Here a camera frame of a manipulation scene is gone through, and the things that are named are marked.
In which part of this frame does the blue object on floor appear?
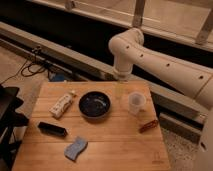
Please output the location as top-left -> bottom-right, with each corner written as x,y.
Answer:
50,74 -> 65,82

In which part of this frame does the black cable on floor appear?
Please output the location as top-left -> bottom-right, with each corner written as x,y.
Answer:
0,58 -> 54,85

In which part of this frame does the blue sponge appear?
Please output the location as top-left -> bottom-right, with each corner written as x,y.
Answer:
64,137 -> 88,161

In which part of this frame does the white toothpaste tube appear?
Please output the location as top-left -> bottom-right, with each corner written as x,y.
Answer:
49,90 -> 76,119

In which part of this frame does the red brown hair clip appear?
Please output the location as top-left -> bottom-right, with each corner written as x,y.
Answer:
139,120 -> 158,133

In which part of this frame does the clear plastic cup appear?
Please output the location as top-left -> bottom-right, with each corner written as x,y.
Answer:
128,92 -> 146,115

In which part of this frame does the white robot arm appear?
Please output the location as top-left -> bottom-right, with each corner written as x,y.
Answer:
108,28 -> 213,171

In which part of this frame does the dark blue bowl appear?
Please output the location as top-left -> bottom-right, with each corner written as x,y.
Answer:
79,91 -> 111,118

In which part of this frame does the black rectangular box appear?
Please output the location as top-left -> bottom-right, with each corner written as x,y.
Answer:
38,122 -> 67,137

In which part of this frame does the black chair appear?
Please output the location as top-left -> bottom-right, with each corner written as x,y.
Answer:
0,84 -> 29,170

